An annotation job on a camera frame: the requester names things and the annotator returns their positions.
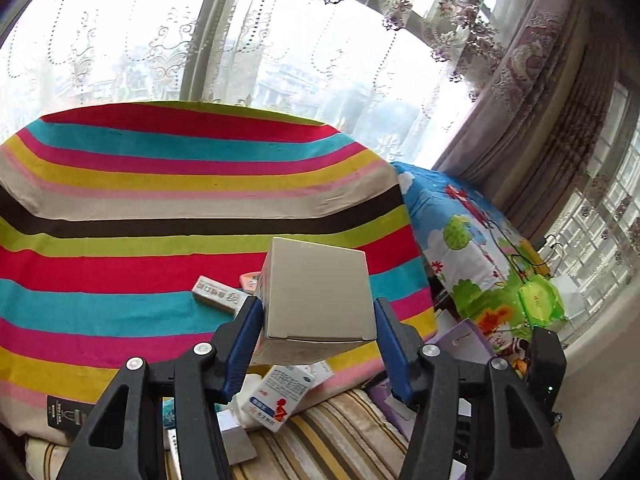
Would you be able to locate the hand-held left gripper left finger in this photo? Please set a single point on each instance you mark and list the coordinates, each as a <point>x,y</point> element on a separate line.
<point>246,345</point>

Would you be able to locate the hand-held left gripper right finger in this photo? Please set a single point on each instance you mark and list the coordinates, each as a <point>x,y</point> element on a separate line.
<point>395,360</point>

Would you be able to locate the purple cardboard box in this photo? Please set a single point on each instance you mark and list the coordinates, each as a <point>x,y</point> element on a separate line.
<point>465,345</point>

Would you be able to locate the cream cardboard box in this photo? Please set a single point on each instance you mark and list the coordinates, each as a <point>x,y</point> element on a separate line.
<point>315,295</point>

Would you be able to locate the white box bold dark print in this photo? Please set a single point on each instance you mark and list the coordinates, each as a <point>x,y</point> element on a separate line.
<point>220,294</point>

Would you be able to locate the white medicine box blue oval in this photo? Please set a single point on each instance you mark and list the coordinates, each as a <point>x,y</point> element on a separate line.
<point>275,400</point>

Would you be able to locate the green tissue pack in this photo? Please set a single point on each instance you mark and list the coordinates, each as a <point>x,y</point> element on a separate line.
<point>540,302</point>

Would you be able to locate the white cardboard box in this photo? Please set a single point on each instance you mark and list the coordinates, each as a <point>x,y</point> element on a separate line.
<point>322,371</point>

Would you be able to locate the white tissue paper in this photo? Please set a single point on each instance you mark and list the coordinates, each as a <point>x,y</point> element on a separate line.
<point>570,295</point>

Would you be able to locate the cartoon printed cloth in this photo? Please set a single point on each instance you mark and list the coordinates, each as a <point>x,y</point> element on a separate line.
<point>450,220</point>

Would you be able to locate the colourful striped cloth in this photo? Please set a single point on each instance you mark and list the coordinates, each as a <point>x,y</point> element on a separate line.
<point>150,200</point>

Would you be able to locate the sheer flowered curtain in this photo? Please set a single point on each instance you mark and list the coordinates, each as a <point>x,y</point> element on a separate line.
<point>610,200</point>

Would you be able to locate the black printed box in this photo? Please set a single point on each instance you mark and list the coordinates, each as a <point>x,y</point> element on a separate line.
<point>62,412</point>

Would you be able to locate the mauve patterned drape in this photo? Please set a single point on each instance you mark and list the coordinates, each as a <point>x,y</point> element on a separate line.
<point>550,110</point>

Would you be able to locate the grey window frame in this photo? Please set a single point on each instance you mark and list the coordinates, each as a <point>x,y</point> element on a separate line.
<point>205,35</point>

